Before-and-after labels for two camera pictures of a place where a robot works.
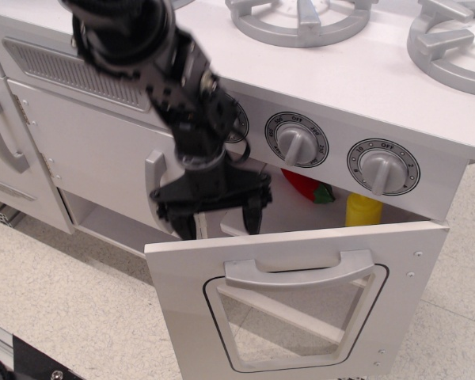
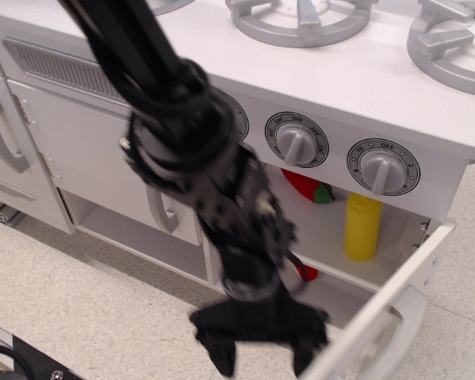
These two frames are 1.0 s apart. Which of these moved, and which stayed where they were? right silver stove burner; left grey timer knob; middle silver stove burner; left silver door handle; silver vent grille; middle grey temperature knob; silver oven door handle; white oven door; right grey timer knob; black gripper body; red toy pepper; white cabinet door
Moved: silver oven door handle; white oven door; black gripper body
Stayed: right silver stove burner; red toy pepper; left silver door handle; middle grey temperature knob; white cabinet door; middle silver stove burner; left grey timer knob; right grey timer knob; silver vent grille
